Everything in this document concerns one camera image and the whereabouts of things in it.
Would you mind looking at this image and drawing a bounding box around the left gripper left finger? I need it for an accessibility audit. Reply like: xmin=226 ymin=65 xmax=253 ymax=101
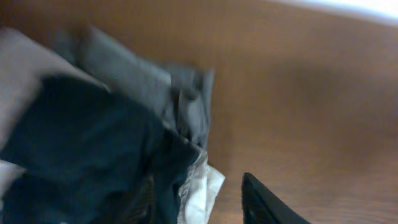
xmin=102 ymin=175 xmax=155 ymax=224

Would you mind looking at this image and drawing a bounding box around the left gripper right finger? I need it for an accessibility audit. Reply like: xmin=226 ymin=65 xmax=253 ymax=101
xmin=241 ymin=172 xmax=310 ymax=224

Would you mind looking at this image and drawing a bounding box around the black t-shirt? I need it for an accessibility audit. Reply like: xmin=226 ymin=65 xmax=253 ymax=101
xmin=1 ymin=76 xmax=198 ymax=223

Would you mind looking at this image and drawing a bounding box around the grey folded garment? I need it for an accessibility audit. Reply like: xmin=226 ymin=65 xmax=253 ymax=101
xmin=52 ymin=27 xmax=215 ymax=149

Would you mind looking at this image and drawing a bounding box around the beige folded garment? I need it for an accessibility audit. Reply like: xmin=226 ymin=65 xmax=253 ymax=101
xmin=1 ymin=28 xmax=224 ymax=223

